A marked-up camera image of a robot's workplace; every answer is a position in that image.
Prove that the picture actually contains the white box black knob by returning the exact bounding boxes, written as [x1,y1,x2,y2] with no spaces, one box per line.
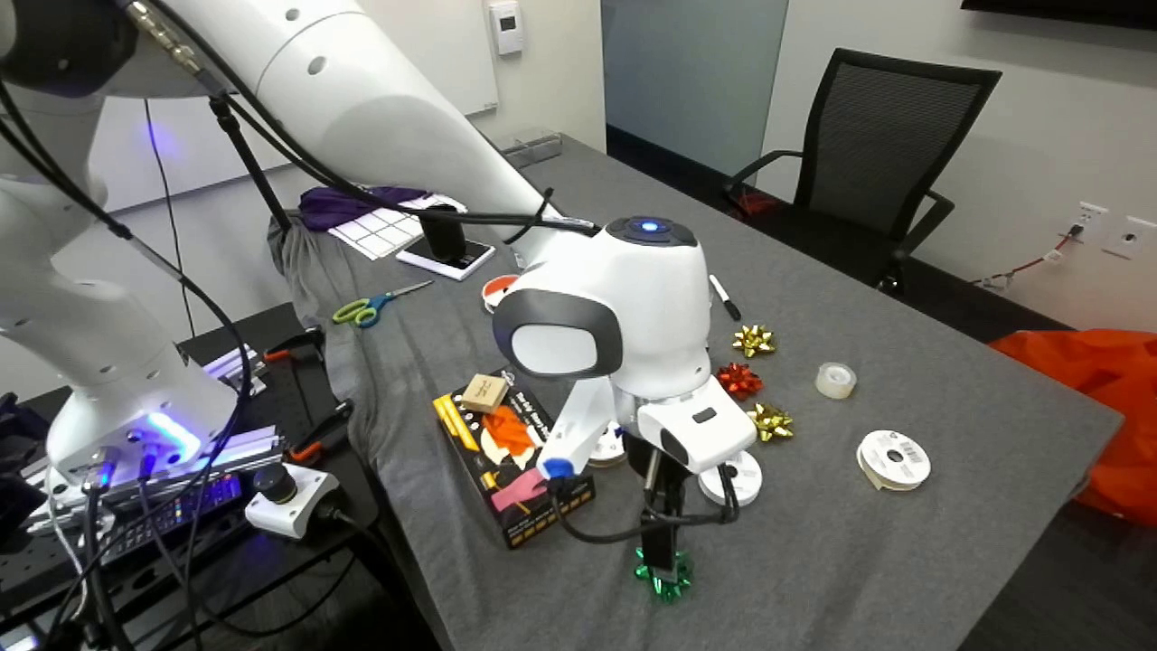
[243,461,345,543]

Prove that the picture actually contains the orange bag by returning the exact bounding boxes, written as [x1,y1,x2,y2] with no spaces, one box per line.
[990,326,1157,529]

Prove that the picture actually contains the black box colourful print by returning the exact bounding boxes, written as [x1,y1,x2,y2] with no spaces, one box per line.
[431,364,599,555]

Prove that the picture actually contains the black mug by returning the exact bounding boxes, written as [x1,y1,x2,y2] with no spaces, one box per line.
[417,199,475,273]

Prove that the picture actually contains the black stand pole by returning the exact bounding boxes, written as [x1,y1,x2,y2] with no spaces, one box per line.
[208,91,298,234]

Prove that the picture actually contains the green gift bow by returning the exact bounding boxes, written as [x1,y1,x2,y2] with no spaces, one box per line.
[632,543,699,605]

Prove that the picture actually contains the orange black hand tool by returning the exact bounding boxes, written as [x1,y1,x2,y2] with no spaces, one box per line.
[284,402,359,469]
[261,333,328,370]

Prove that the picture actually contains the large blue green scissors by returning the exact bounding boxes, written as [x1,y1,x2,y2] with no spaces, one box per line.
[328,274,438,333]

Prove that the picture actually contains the red ribbon spool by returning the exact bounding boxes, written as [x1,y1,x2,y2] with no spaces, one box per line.
[479,273,525,317]

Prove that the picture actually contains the gold gift bow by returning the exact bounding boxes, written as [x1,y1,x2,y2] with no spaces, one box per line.
[746,397,798,450]
[731,317,781,361]

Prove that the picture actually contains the black office chair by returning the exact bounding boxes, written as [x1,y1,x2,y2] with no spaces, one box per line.
[722,42,1004,294]

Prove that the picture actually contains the red gift bow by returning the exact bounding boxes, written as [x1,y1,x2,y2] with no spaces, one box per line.
[716,359,768,405]

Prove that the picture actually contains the white tablet device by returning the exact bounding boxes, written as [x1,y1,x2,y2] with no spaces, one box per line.
[394,234,500,287]

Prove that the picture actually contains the white wall thermostat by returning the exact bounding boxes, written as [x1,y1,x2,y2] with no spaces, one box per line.
[484,0,529,58]

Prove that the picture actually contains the white wall outlet plate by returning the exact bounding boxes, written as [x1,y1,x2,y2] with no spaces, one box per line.
[1098,211,1157,263]

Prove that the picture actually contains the purple cloth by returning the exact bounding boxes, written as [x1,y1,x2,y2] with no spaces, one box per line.
[298,179,435,234]

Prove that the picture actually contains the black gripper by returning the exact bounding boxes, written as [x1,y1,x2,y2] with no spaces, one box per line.
[638,450,693,584]

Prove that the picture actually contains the black wall television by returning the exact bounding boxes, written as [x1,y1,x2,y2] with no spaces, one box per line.
[957,0,1157,35]

